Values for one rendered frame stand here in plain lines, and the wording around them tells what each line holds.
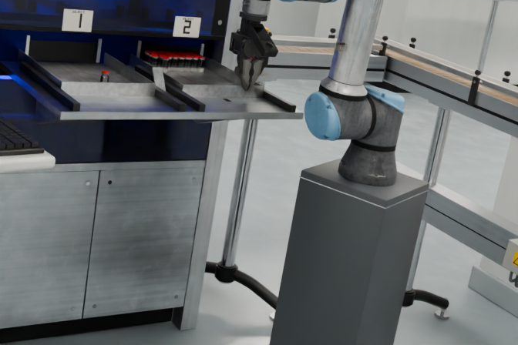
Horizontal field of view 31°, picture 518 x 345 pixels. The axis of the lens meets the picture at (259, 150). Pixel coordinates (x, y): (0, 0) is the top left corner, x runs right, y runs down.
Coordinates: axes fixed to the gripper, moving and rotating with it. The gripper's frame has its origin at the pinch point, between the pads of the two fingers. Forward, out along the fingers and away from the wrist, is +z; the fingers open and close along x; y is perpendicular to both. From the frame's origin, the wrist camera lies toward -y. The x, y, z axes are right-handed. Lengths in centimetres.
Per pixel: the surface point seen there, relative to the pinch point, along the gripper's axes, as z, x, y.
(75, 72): 2.6, 41.7, 23.4
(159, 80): 0.4, 23.9, 7.1
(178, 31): -9.8, 9.6, 26.7
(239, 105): 3.6, 6.0, -6.1
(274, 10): 51, -330, 488
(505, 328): 92, -129, -1
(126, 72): 1.1, 28.4, 19.2
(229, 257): 73, -31, 43
